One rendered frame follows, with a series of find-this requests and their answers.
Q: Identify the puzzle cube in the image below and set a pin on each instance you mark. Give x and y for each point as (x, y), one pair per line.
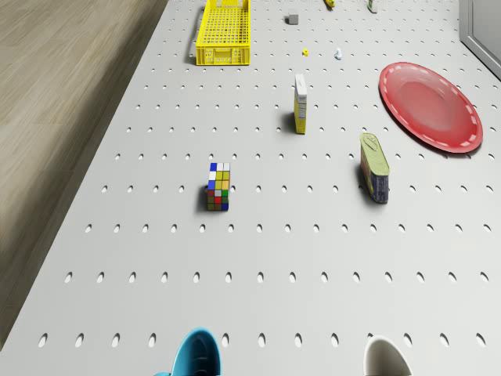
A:
(218, 188)

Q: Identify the yellow and white box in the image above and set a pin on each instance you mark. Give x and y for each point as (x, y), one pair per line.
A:
(300, 105)

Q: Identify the flat-sided can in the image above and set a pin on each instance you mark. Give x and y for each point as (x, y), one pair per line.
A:
(376, 172)

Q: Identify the yellow basket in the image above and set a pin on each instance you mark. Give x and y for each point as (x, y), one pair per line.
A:
(223, 55)

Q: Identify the grey cube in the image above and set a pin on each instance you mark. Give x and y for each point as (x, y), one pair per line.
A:
(293, 19)

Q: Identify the blue mug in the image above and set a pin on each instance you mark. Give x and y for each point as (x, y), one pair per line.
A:
(195, 358)

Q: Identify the red plate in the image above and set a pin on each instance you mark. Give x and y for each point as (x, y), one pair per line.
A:
(430, 105)

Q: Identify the banana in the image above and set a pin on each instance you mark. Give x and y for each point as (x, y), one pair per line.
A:
(330, 2)

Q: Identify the yellow mug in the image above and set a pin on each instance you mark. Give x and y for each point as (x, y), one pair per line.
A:
(385, 358)

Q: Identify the white bottle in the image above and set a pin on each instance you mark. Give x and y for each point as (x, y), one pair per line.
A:
(372, 5)

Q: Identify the white cabinet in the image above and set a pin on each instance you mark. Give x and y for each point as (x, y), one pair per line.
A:
(483, 27)

